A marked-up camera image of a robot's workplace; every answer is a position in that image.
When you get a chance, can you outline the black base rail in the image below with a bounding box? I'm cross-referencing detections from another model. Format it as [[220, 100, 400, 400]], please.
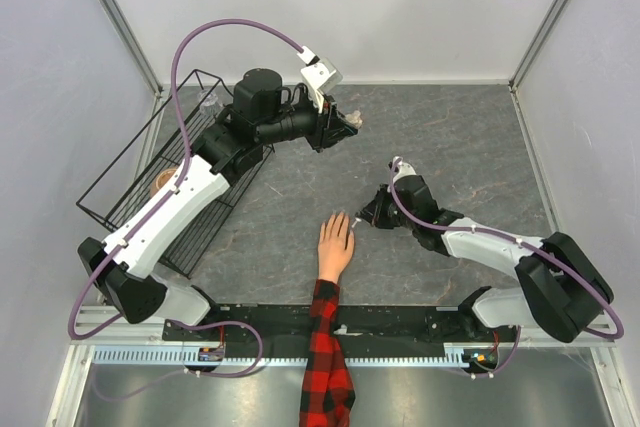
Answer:
[[162, 300, 519, 361]]

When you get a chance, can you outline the mannequin hand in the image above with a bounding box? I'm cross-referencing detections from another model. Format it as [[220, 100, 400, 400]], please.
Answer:
[[317, 212, 355, 284]]

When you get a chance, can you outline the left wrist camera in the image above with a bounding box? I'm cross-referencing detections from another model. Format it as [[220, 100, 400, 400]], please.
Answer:
[[298, 46, 343, 112]]

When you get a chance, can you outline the aluminium corner post left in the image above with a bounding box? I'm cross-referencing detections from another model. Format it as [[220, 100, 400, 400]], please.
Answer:
[[98, 0, 163, 97]]

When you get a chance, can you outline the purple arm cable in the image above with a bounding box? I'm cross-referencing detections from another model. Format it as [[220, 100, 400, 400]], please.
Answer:
[[68, 18, 311, 382], [388, 157, 625, 382]]

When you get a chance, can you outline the aluminium slotted rail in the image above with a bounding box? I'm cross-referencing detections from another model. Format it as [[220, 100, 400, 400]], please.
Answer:
[[92, 345, 497, 368]]

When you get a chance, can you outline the nail polish bottle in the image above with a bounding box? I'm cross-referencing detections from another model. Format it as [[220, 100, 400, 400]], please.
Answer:
[[344, 110, 363, 129]]

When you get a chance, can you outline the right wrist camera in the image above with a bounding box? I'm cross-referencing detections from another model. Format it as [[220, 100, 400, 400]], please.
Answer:
[[389, 156, 416, 186]]

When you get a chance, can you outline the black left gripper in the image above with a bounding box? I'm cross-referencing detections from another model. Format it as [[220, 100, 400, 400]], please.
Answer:
[[259, 90, 359, 154]]

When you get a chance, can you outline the red plaid sleeve forearm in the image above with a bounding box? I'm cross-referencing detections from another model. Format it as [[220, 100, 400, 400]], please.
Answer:
[[299, 280, 356, 427]]

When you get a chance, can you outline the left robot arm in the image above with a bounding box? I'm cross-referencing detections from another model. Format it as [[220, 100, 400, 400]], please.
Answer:
[[78, 60, 358, 340]]

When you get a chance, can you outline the black wire basket rack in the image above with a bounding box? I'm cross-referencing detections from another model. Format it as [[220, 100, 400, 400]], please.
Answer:
[[77, 69, 274, 278]]

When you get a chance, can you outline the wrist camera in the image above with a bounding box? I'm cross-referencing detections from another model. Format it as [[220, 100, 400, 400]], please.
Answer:
[[389, 156, 416, 186], [298, 46, 343, 112]]

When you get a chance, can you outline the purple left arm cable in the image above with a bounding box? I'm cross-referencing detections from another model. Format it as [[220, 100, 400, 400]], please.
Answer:
[[68, 18, 311, 382]]

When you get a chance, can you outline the aluminium corner post right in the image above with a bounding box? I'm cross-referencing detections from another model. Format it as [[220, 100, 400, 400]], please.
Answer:
[[508, 0, 571, 94]]

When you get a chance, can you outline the clear glass jar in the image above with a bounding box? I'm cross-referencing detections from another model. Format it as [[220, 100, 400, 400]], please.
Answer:
[[198, 90, 224, 119]]

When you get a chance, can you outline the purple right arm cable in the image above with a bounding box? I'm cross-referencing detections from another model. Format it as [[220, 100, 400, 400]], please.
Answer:
[[388, 157, 625, 382]]

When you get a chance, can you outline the brown round container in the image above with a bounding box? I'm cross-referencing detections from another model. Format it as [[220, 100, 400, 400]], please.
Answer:
[[150, 167, 177, 198]]

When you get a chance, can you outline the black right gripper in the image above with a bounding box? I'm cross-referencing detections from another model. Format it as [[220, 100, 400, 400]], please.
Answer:
[[359, 183, 418, 230]]

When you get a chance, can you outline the aluminium corner post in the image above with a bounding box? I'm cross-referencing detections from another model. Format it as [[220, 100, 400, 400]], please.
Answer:
[[98, 0, 163, 97], [508, 0, 571, 94]]

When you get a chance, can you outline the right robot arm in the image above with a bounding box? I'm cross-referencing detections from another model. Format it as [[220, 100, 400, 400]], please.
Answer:
[[357, 174, 614, 343]]

